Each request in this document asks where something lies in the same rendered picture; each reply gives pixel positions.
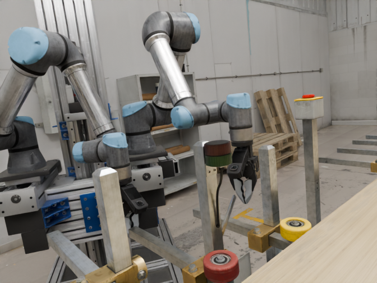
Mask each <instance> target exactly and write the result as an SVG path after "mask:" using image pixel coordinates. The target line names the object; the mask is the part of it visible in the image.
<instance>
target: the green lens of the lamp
mask: <svg viewBox="0 0 377 283"><path fill-rule="evenodd" d="M205 161H206V165H207V166H210V167H220V166H226V165H230V164H231V163H232V152H231V153H230V154H228V155H226V156H219V157H209V156H206V155H205Z"/></svg>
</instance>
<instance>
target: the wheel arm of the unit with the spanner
mask: <svg viewBox="0 0 377 283"><path fill-rule="evenodd" d="M128 231H129V236H130V238H132V239H134V240H135V241H136V242H138V243H140V244H141V245H143V246H145V247H146V248H148V249H150V250H151V251H153V252H154V253H156V254H158V255H159V256H161V257H163V258H164V259H166V260H168V261H169V262H171V263H173V264H174V265H176V266H177V267H179V268H180V269H183V268H185V267H186V266H188V265H190V264H191V263H193V262H194V261H196V260H198V259H197V258H195V257H193V256H191V255H189V254H188V253H186V252H184V251H182V250H180V249H178V248H176V247H174V246H173V245H171V244H169V243H167V242H165V241H163V240H162V239H160V238H158V237H156V236H154V235H152V234H150V233H148V232H147V231H145V230H143V229H141V228H139V227H137V226H134V227H132V228H130V229H129V230H128ZM207 280H208V279H207ZM208 283H215V282H212V281H210V280H208Z"/></svg>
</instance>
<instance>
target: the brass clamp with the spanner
mask: <svg viewBox="0 0 377 283"><path fill-rule="evenodd" d="M204 257H205V255H204V256H203V257H201V258H199V259H198V260H196V261H194V262H193V263H191V264H195V265H196V268H197V271H196V272H194V273H191V272H189V265H188V266H186V267H185V268H183V269H182V276H183V283H208V280H207V278H206V277H205V274H204V266H203V259H204Z"/></svg>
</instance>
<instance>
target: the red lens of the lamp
mask: <svg viewBox="0 0 377 283"><path fill-rule="evenodd" d="M204 151H205V154H206V155H208V156H219V155H224V154H228V153H230V152H231V142H230V141H229V143H227V144H222V145H205V144H204Z"/></svg>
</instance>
